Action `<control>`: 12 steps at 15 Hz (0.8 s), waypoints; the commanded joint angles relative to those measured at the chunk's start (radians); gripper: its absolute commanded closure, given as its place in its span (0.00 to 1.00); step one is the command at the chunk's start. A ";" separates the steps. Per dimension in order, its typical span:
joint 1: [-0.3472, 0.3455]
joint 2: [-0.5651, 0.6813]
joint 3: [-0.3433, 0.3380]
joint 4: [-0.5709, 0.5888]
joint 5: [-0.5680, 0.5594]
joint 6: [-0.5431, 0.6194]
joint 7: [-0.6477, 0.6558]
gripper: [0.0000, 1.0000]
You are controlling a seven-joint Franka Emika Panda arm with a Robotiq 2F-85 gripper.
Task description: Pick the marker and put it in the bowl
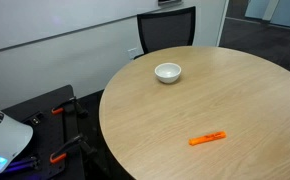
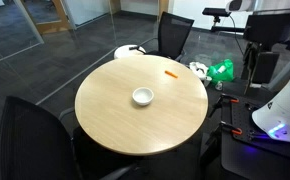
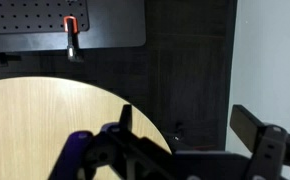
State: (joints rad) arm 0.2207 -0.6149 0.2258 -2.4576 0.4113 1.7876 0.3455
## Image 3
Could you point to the orange black clamp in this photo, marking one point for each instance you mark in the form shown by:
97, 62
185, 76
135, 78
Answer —
71, 28

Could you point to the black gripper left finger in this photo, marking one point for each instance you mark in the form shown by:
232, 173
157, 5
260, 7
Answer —
136, 158

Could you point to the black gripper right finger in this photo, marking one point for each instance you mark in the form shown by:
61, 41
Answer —
267, 143

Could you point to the black perforated board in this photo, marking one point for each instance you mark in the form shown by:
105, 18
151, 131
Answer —
40, 16

